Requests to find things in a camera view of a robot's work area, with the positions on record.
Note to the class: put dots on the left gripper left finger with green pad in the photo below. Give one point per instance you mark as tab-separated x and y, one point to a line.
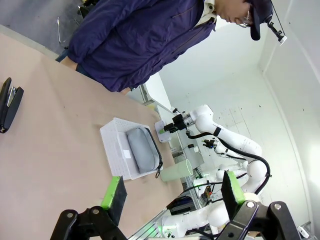
113	197

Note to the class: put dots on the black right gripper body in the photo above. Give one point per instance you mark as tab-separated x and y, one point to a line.
180	122

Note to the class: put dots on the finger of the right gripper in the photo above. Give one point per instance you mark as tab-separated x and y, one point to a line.
167	130
169	125

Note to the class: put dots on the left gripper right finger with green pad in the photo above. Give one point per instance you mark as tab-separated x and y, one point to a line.
231	192

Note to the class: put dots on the white rectangular box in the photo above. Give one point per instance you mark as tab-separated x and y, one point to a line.
162	136

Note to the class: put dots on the grey zipper pouch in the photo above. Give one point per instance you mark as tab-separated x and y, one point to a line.
142	150

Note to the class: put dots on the black stapler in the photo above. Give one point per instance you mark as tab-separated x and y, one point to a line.
7	110

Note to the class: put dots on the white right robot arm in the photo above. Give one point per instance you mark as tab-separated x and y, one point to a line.
237	140

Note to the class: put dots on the person's right forearm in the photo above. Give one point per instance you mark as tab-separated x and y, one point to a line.
85	42

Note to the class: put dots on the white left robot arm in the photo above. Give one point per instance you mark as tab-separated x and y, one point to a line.
190	220

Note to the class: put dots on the white perforated plastic basket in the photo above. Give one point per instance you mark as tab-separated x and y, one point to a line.
113	145

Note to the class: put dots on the person's right hand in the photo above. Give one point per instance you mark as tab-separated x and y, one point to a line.
71	62

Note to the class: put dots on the pale green cup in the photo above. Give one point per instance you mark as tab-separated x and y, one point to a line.
175	172

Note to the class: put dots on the person in purple jacket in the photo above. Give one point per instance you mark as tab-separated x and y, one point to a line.
140	42

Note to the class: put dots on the eyeglasses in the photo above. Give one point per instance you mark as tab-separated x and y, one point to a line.
246	20

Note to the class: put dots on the dark navy cap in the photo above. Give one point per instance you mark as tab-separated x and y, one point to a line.
260	17

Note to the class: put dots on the head-mounted camera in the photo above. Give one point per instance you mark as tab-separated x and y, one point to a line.
277	31

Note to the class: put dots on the metal chair frame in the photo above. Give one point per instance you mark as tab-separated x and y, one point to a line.
61	30

